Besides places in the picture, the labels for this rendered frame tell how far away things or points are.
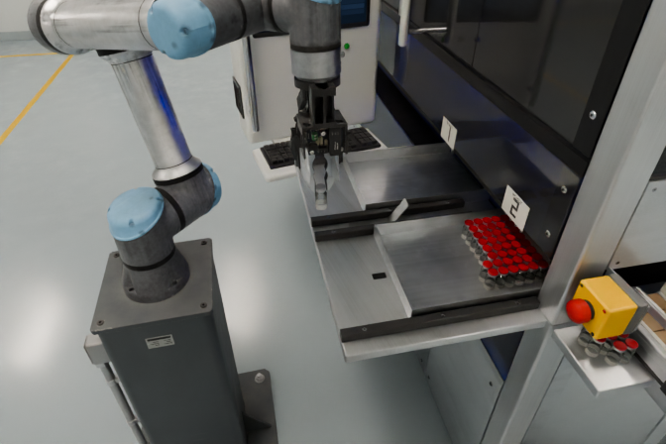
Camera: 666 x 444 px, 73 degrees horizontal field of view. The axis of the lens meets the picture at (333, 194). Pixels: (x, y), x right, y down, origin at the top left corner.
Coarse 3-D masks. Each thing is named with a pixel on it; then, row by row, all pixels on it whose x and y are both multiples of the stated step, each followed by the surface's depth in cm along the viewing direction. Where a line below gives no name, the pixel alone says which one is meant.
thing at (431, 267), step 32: (384, 224) 105; (416, 224) 108; (448, 224) 110; (384, 256) 100; (416, 256) 101; (448, 256) 101; (416, 288) 93; (448, 288) 93; (480, 288) 93; (512, 288) 93
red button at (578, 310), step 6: (570, 300) 75; (576, 300) 74; (582, 300) 73; (570, 306) 74; (576, 306) 73; (582, 306) 72; (588, 306) 73; (570, 312) 74; (576, 312) 73; (582, 312) 72; (588, 312) 72; (570, 318) 75; (576, 318) 73; (582, 318) 72; (588, 318) 72
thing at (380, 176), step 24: (432, 144) 137; (360, 168) 131; (384, 168) 131; (408, 168) 131; (432, 168) 131; (456, 168) 131; (360, 192) 116; (384, 192) 122; (408, 192) 122; (432, 192) 122; (456, 192) 116; (480, 192) 117
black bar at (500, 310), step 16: (496, 304) 87; (512, 304) 87; (528, 304) 88; (400, 320) 84; (416, 320) 84; (432, 320) 84; (448, 320) 85; (464, 320) 86; (352, 336) 82; (368, 336) 83
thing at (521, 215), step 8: (512, 192) 93; (504, 200) 96; (512, 200) 93; (520, 200) 90; (504, 208) 97; (512, 208) 94; (520, 208) 91; (528, 208) 88; (512, 216) 94; (520, 216) 91; (520, 224) 91
